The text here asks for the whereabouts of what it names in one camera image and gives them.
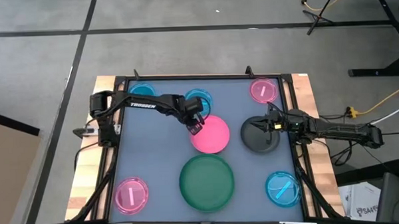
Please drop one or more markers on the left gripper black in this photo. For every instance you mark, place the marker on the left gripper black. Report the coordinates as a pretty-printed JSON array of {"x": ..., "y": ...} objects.
[{"x": 193, "y": 118}]

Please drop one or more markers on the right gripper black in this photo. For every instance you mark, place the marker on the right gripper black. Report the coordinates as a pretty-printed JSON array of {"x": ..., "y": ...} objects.
[{"x": 286, "y": 125}]

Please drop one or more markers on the opaque pink plastic plate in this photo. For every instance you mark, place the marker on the opaque pink plastic plate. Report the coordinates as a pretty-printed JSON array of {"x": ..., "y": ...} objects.
[{"x": 213, "y": 136}]

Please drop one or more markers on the small clear blue plate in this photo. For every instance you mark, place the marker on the small clear blue plate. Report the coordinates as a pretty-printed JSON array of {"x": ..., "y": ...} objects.
[
  {"x": 141, "y": 89},
  {"x": 207, "y": 101},
  {"x": 283, "y": 189}
]

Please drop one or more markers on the small clear pink plate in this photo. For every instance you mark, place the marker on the small clear pink plate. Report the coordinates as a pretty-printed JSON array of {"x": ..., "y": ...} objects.
[
  {"x": 131, "y": 195},
  {"x": 264, "y": 90}
]

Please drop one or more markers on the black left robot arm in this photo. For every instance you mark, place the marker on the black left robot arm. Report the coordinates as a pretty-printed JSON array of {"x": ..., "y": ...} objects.
[{"x": 142, "y": 105}]

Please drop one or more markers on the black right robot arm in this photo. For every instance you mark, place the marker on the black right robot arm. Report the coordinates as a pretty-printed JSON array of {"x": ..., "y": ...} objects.
[{"x": 340, "y": 130}]

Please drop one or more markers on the grey-blue table mat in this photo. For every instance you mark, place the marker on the grey-blue table mat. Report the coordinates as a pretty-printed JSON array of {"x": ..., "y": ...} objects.
[{"x": 154, "y": 160}]

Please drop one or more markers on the large green plastic plate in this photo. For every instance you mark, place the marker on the large green plastic plate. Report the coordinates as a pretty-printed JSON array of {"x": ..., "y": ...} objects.
[{"x": 207, "y": 183}]

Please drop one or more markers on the black tripod stand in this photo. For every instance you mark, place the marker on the black tripod stand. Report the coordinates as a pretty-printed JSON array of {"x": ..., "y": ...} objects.
[{"x": 317, "y": 16}]

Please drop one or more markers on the white printed cardboard box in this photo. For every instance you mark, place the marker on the white printed cardboard box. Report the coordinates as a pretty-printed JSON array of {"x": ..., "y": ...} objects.
[{"x": 362, "y": 201}]

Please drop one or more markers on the grey chair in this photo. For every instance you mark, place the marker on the grey chair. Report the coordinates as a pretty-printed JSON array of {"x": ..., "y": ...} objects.
[{"x": 393, "y": 198}]

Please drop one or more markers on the brown cardboard panel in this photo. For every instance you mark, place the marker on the brown cardboard panel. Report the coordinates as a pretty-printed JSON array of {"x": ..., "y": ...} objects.
[{"x": 8, "y": 172}]

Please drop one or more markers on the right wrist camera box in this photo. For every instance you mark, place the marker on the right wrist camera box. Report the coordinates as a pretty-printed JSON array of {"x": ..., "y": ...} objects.
[{"x": 273, "y": 116}]

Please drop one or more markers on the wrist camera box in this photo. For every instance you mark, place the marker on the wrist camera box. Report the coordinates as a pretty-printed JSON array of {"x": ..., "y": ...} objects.
[
  {"x": 273, "y": 116},
  {"x": 195, "y": 103}
]

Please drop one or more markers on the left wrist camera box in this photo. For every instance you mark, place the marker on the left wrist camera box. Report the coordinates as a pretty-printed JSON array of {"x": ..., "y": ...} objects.
[{"x": 195, "y": 103}]

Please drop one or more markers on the black table frame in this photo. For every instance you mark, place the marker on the black table frame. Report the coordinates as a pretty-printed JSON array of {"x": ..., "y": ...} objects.
[{"x": 287, "y": 99}]

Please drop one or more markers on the black diagonal frame strut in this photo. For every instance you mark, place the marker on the black diagonal frame strut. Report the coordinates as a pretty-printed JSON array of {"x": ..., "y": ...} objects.
[
  {"x": 315, "y": 194},
  {"x": 96, "y": 195}
]

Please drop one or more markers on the black desk leg frame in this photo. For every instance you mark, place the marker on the black desk leg frame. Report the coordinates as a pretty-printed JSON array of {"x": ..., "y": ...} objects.
[{"x": 390, "y": 17}]

